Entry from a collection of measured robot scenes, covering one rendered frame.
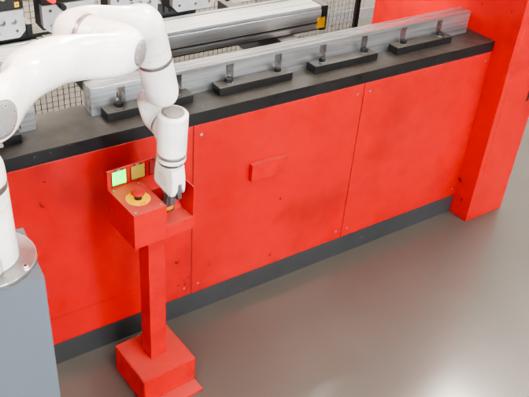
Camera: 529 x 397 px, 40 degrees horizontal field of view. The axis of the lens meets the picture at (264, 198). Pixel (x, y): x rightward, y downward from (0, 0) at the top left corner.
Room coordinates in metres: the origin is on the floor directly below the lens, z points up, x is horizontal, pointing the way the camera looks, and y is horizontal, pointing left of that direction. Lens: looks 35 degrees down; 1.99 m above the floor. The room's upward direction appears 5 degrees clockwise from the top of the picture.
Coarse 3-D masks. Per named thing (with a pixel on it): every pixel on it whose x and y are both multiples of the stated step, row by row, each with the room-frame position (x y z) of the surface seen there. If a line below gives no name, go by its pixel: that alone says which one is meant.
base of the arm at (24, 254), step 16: (0, 208) 1.09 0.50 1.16; (0, 224) 1.09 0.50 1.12; (0, 240) 1.08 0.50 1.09; (16, 240) 1.13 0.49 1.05; (0, 256) 1.08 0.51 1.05; (16, 256) 1.12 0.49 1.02; (32, 256) 1.14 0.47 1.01; (0, 272) 1.06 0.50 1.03; (16, 272) 1.08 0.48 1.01; (0, 288) 1.04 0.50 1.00
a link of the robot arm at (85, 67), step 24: (96, 24) 1.45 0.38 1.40; (120, 24) 1.45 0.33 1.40; (24, 48) 1.27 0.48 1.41; (48, 48) 1.30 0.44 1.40; (72, 48) 1.33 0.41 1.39; (96, 48) 1.36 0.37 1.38; (120, 48) 1.38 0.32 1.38; (144, 48) 1.43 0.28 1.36; (0, 72) 1.24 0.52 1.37; (24, 72) 1.19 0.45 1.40; (48, 72) 1.26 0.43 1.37; (72, 72) 1.32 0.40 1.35; (96, 72) 1.36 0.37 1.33; (120, 72) 1.38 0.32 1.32; (0, 96) 1.08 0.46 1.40; (24, 96) 1.16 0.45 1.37; (0, 120) 1.06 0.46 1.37
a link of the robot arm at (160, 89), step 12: (144, 72) 1.61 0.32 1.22; (156, 72) 1.61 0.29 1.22; (168, 72) 1.63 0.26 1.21; (144, 84) 1.63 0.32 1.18; (156, 84) 1.62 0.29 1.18; (168, 84) 1.63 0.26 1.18; (144, 96) 1.67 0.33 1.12; (156, 96) 1.63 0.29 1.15; (168, 96) 1.64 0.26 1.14; (144, 108) 1.74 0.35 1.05; (156, 108) 1.76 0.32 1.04; (144, 120) 1.75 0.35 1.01
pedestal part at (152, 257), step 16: (160, 240) 1.72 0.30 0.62; (144, 256) 1.71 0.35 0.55; (160, 256) 1.71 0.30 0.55; (144, 272) 1.71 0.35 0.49; (160, 272) 1.71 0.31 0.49; (144, 288) 1.71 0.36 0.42; (160, 288) 1.71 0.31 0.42; (144, 304) 1.71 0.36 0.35; (160, 304) 1.71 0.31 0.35; (144, 320) 1.72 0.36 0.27; (160, 320) 1.71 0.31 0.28; (144, 336) 1.72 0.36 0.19; (160, 336) 1.71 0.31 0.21; (160, 352) 1.71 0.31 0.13
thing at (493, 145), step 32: (384, 0) 3.45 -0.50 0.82; (416, 0) 3.28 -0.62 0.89; (448, 0) 3.14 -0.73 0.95; (480, 0) 3.00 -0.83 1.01; (512, 0) 2.88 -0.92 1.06; (480, 32) 2.97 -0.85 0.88; (512, 32) 2.84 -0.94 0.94; (512, 64) 2.83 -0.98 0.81; (480, 96) 2.90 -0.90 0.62; (512, 96) 2.87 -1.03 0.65; (480, 128) 2.86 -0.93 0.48; (512, 128) 2.91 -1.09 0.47; (480, 160) 2.83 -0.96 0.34; (512, 160) 2.96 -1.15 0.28; (480, 192) 2.85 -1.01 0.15
